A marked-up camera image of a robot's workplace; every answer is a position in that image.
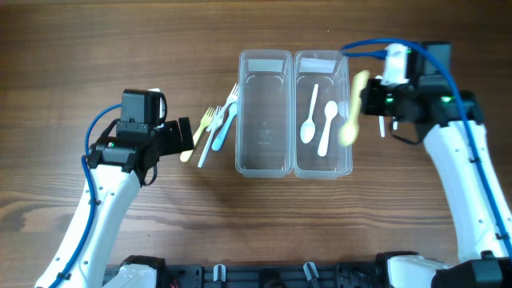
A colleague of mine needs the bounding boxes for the yellow plastic fork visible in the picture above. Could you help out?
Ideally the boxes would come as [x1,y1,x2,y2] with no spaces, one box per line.
[180,107,216,162]

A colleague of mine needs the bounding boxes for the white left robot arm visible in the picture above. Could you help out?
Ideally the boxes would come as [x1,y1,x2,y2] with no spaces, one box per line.
[36,118,194,287]

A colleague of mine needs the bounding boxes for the long white plastic fork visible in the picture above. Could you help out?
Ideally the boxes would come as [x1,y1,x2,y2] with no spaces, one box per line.
[198,106,222,168]

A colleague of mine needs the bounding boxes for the short white plastic fork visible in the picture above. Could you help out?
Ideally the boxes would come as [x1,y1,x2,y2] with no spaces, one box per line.
[206,83,238,134]

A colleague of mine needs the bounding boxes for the thick white plastic spoon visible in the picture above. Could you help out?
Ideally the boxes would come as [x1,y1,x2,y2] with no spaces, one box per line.
[318,101,338,157]

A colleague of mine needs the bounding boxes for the light blue plastic fork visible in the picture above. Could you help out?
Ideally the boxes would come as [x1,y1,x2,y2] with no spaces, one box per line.
[212,102,238,151]

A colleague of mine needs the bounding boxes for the yellow plastic spoon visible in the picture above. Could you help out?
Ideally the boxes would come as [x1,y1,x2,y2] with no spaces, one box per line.
[338,70,370,146]

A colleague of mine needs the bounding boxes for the clear plastic container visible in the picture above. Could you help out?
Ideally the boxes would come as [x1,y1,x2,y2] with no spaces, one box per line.
[294,50,353,179]
[235,50,293,178]

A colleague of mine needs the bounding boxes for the thin white plastic spoon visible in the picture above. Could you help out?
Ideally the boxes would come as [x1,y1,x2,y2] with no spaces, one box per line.
[300,84,318,144]

